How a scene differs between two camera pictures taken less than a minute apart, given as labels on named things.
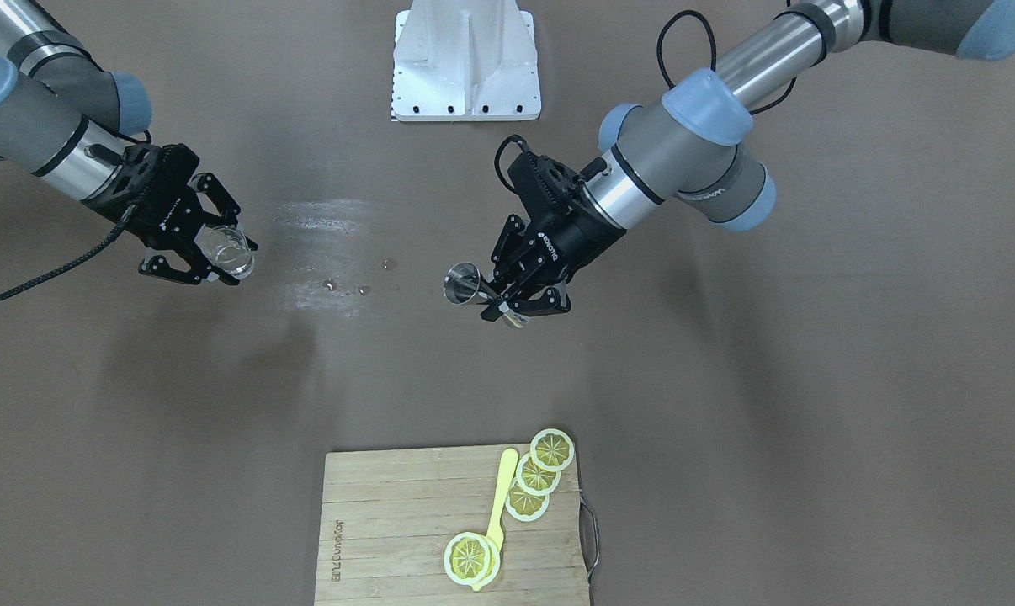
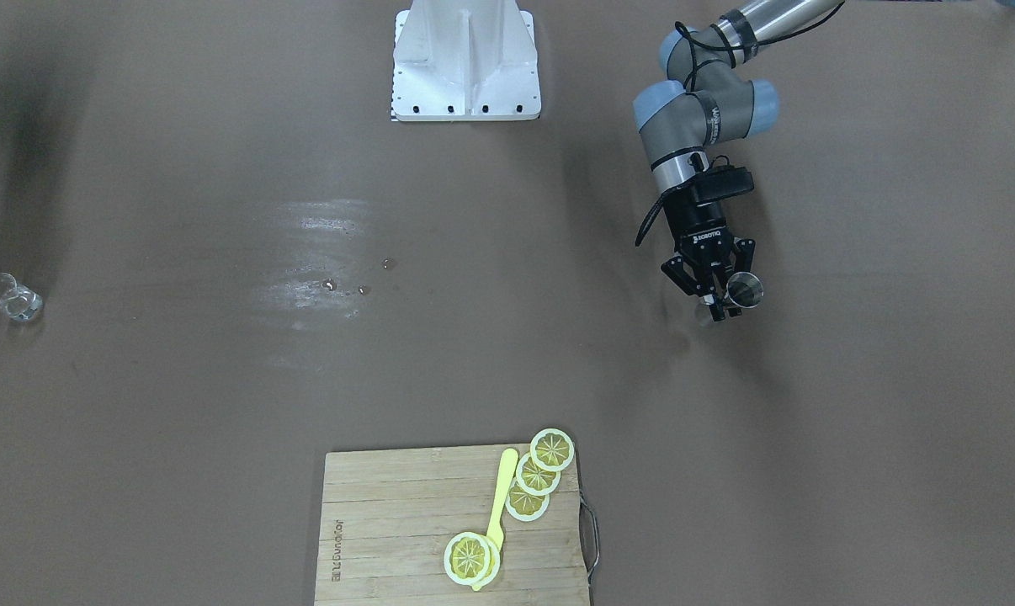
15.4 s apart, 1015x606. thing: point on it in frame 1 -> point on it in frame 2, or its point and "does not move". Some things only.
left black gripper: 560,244 -> 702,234
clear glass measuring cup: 227,248 -> 21,302
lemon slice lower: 523,505 does not move
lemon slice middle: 535,480 does not move
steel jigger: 464,284 -> 744,289
